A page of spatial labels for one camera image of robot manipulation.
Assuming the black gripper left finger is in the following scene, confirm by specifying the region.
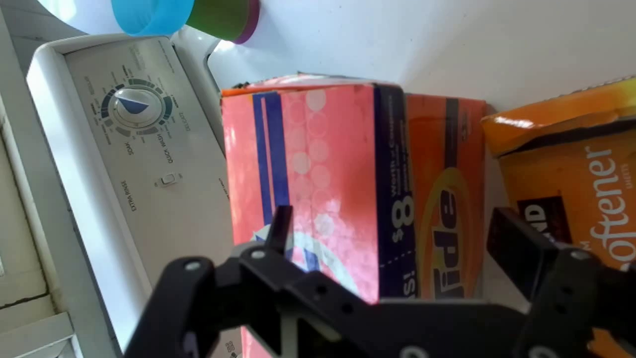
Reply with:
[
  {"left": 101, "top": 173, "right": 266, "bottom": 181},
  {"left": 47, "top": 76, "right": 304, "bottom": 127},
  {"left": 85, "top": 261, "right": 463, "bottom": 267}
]
[{"left": 121, "top": 205, "right": 373, "bottom": 358}]

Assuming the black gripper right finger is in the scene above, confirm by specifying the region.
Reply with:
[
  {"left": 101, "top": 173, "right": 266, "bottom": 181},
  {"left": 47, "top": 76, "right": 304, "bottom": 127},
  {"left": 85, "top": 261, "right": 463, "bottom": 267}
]
[{"left": 485, "top": 205, "right": 636, "bottom": 358}]

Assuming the red Tide detergent box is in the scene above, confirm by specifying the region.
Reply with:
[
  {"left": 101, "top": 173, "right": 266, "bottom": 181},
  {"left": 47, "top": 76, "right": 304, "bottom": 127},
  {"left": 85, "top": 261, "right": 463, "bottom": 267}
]
[{"left": 218, "top": 76, "right": 495, "bottom": 358}]

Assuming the orange fabric softener box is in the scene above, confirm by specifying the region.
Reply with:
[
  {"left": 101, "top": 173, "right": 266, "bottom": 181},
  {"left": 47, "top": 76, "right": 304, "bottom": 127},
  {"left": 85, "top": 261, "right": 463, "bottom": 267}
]
[{"left": 479, "top": 78, "right": 636, "bottom": 358}]

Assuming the white washing machine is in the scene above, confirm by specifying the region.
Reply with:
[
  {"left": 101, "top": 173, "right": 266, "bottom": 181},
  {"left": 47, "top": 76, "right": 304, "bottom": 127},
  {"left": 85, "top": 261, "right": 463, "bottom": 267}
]
[{"left": 26, "top": 0, "right": 636, "bottom": 358}]

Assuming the green bottle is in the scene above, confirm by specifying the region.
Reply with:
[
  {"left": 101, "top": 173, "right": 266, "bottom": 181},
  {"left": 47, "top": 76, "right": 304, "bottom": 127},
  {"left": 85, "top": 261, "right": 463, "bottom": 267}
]
[{"left": 187, "top": 0, "right": 262, "bottom": 46}]

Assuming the blue plastic funnel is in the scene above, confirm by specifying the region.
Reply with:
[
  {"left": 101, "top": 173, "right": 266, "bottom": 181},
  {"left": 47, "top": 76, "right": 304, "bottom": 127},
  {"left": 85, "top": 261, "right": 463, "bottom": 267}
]
[{"left": 109, "top": 0, "right": 197, "bottom": 38}]

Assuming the white window frame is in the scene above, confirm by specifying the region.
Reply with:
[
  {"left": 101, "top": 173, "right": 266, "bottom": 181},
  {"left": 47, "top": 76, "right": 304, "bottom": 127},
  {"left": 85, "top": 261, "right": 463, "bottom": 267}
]
[{"left": 0, "top": 12, "right": 85, "bottom": 358}]

